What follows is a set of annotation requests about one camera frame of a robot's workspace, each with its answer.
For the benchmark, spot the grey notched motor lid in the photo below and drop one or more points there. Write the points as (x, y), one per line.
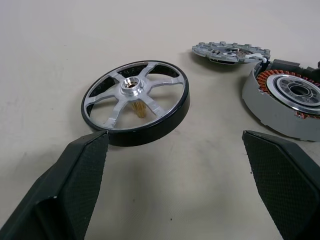
(207, 50)

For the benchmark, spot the spoked silver rotor black rim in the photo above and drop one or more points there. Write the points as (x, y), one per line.
(160, 127)

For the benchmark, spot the grey motor housing copper windings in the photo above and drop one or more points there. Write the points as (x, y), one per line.
(265, 110)

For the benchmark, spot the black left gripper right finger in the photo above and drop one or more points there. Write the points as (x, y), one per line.
(282, 185)

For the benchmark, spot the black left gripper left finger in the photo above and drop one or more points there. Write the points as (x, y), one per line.
(62, 190)

